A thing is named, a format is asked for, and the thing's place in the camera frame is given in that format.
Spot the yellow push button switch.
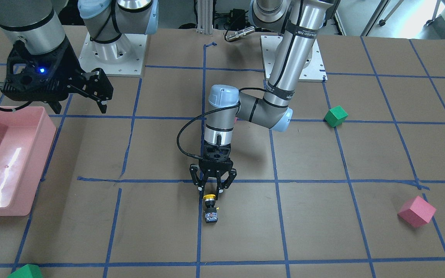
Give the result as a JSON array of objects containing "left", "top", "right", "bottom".
[{"left": 202, "top": 194, "right": 218, "bottom": 224}]

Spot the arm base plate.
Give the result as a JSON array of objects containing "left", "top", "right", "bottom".
[
  {"left": 79, "top": 33, "right": 148, "bottom": 77},
  {"left": 261, "top": 35, "right": 328, "bottom": 82}
]

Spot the pink plastic bin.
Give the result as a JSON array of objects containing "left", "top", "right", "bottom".
[{"left": 0, "top": 106, "right": 56, "bottom": 216}]

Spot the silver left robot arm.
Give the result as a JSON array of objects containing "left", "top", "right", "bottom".
[{"left": 184, "top": 0, "right": 335, "bottom": 193}]

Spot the aluminium frame post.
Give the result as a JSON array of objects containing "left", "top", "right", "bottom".
[{"left": 196, "top": 0, "right": 215, "bottom": 36}]

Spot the green cube far corner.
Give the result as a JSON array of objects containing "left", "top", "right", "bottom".
[{"left": 7, "top": 264, "right": 43, "bottom": 278}]

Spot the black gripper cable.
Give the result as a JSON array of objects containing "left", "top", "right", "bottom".
[{"left": 176, "top": 87, "right": 266, "bottom": 161}]

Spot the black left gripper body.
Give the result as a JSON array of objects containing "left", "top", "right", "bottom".
[{"left": 199, "top": 141, "right": 233, "bottom": 178}]

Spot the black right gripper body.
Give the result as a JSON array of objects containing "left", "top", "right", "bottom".
[{"left": 1, "top": 37, "right": 90, "bottom": 102}]

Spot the pink cube front table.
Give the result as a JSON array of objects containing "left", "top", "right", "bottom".
[{"left": 397, "top": 197, "right": 437, "bottom": 228}]

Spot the green cube mid table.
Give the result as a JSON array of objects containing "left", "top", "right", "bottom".
[{"left": 324, "top": 105, "right": 348, "bottom": 128}]

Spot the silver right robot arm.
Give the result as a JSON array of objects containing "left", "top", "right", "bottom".
[{"left": 0, "top": 0, "right": 159, "bottom": 114}]

